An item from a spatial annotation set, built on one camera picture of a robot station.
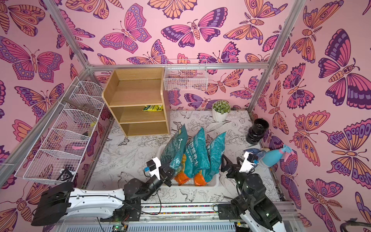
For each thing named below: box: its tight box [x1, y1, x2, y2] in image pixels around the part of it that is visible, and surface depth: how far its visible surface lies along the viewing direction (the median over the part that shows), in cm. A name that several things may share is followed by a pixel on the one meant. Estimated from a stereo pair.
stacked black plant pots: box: [245, 117, 270, 145], surface depth 96 cm
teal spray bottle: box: [261, 144, 296, 168], surface depth 83 cm
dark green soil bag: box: [160, 123, 188, 173], surface depth 67 cm
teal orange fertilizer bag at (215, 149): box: [202, 131, 227, 183], surface depth 70 cm
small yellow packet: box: [142, 104, 164, 112], surface depth 98 cm
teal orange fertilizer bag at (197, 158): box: [184, 127, 211, 187], surface depth 74 cm
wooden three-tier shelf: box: [101, 67, 171, 137], surface depth 94 cm
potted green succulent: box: [212, 100, 231, 123], surface depth 105 cm
